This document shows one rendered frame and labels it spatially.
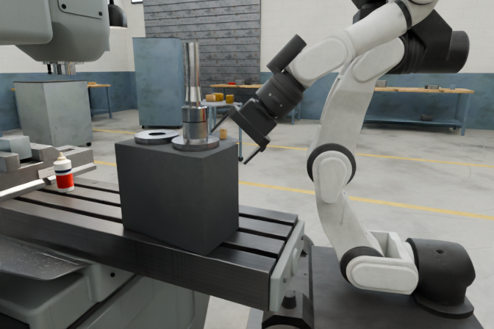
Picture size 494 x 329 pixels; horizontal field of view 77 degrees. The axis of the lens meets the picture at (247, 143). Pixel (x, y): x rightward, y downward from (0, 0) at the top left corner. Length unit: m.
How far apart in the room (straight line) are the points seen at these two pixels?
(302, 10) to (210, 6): 2.48
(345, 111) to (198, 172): 0.54
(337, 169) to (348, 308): 0.45
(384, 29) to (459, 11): 7.57
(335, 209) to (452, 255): 0.38
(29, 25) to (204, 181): 0.41
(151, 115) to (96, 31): 6.25
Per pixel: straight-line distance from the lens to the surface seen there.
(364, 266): 1.07
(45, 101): 5.30
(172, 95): 6.84
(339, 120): 0.94
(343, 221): 1.04
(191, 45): 0.57
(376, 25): 0.72
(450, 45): 0.99
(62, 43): 0.79
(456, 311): 1.23
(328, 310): 1.12
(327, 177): 0.93
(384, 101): 8.08
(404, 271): 1.10
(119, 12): 1.00
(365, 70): 0.90
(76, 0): 0.79
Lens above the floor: 1.30
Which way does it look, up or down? 14 degrees down
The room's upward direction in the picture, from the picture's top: straight up
